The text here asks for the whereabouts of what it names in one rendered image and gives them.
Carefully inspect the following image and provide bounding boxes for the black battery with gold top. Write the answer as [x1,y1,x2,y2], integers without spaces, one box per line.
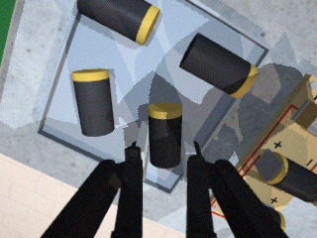
[179,33,258,98]
[72,68,115,137]
[148,102,182,169]
[76,0,160,46]
[265,205,285,230]
[258,152,317,202]

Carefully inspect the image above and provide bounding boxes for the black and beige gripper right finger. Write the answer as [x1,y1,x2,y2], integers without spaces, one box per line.
[181,121,289,238]

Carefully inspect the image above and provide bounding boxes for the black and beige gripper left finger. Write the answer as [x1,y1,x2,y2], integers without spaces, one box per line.
[40,121,150,238]

